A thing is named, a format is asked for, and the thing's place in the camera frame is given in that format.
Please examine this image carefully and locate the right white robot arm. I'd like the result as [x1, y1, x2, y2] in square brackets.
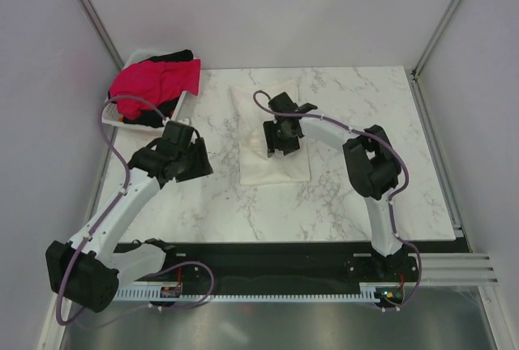
[253, 91, 410, 280]

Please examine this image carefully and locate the right aluminium frame post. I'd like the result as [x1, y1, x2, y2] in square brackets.
[411, 0, 487, 78]

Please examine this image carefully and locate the white slotted cable duct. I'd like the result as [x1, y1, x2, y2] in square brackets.
[114, 282, 404, 304]

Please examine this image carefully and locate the white t-shirt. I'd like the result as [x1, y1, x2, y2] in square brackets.
[229, 80, 313, 187]

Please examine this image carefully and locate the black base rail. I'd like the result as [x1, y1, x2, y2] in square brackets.
[117, 240, 471, 298]

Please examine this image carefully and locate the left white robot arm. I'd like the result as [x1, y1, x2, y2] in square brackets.
[45, 122, 213, 313]

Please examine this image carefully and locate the red t-shirt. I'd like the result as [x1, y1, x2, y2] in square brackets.
[109, 59, 201, 120]

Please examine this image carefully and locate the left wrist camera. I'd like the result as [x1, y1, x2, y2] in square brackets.
[177, 118, 191, 126]

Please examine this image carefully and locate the left aluminium frame post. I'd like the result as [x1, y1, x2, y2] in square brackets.
[78, 0, 124, 70]

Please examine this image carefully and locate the black t-shirt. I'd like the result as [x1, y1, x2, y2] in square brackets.
[121, 49, 194, 128]

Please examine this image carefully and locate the aluminium frame post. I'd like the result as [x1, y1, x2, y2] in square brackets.
[78, 0, 124, 70]
[411, 0, 487, 78]

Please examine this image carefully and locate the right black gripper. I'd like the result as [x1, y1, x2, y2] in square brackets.
[263, 119, 301, 156]

